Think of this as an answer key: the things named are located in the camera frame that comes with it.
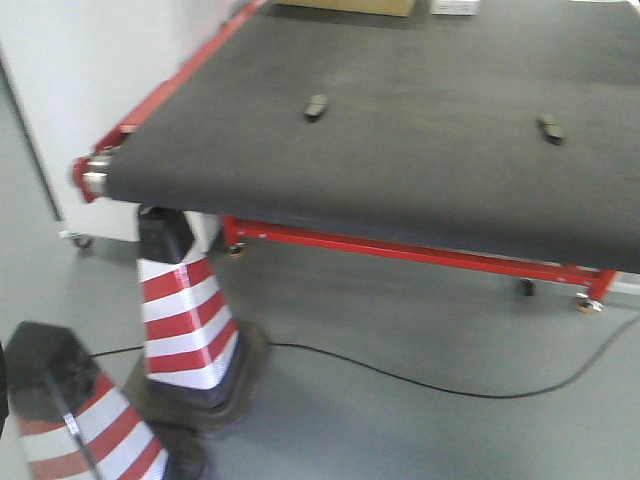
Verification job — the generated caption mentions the grey brake pad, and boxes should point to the grey brake pad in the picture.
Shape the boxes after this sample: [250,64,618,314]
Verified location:
[303,94,329,123]
[536,114,566,145]

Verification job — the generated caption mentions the black conveyor belt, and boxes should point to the black conveyor belt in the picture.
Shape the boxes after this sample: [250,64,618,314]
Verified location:
[102,0,640,275]

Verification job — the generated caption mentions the left striped traffic cone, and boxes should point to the left striped traffic cone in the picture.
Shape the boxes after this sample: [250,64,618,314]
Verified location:
[125,206,268,435]

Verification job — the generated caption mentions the striped traffic cone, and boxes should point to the striped traffic cone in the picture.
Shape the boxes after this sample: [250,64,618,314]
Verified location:
[2,321,209,480]
[125,206,268,435]

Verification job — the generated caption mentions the cardboard box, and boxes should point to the cardboard box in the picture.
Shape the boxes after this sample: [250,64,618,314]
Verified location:
[276,0,415,17]

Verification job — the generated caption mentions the long white box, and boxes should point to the long white box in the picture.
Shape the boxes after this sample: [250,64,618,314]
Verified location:
[430,0,481,16]

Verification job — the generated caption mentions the right striped traffic cone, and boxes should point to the right striped traffic cone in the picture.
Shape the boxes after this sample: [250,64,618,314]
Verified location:
[2,321,209,480]

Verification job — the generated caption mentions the white panel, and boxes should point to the white panel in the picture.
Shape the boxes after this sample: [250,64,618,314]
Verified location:
[1,1,245,242]

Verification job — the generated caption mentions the black floor cable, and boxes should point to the black floor cable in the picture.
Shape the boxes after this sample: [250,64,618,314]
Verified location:
[89,312,640,400]

